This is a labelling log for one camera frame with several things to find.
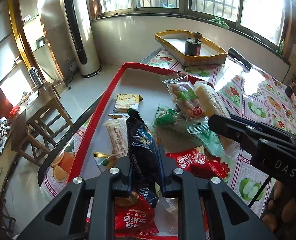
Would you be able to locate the black mooncake packet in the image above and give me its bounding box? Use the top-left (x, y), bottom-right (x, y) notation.
top-left (126, 109), bottom-right (161, 209)

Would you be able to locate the pale cake clear packet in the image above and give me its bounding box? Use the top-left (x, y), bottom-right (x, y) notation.
top-left (154, 197), bottom-right (178, 237)

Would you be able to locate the white wafer packet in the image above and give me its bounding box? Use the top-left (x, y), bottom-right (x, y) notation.
top-left (193, 81), bottom-right (230, 118)
top-left (103, 118), bottom-right (128, 159)

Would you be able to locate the green long snack packet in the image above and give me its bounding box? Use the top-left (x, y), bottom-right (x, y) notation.
top-left (154, 104), bottom-right (224, 158)

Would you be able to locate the yellow biscuit packet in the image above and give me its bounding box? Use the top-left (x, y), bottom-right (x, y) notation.
top-left (93, 152), bottom-right (117, 172)
top-left (108, 94), bottom-right (143, 119)

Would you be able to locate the green label twist packet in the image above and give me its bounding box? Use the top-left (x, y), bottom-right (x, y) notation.
top-left (162, 75), bottom-right (206, 120)

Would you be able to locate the person right hand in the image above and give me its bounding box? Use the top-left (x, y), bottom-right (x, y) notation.
top-left (261, 180), bottom-right (296, 239)

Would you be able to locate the red snack tray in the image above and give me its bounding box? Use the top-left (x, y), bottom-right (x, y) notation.
top-left (67, 62), bottom-right (238, 240)

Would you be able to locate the floral fruit tablecloth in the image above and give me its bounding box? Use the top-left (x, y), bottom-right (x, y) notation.
top-left (38, 49), bottom-right (296, 215)

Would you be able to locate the wooden stool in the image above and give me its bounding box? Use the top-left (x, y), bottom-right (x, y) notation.
top-left (11, 89), bottom-right (73, 166)

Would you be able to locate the green bottle on windowsill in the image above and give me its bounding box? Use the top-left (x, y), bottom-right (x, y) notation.
top-left (277, 39), bottom-right (284, 55)

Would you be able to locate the black flashlight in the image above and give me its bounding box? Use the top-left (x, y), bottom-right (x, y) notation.
top-left (228, 47), bottom-right (252, 71)

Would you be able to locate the black jar in yellow tray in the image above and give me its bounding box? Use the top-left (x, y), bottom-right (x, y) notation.
top-left (184, 32), bottom-right (202, 56)

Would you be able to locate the steel kettle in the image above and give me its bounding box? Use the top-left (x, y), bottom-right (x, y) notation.
top-left (29, 67), bottom-right (43, 88)

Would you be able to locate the yellow cardboard tray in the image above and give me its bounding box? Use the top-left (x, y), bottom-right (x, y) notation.
top-left (154, 30), bottom-right (228, 67)

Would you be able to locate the green cloth on windowsill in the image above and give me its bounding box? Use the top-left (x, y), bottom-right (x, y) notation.
top-left (210, 17), bottom-right (229, 30)

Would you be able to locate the white tower air conditioner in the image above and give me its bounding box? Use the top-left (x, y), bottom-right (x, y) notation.
top-left (60, 0), bottom-right (101, 78)

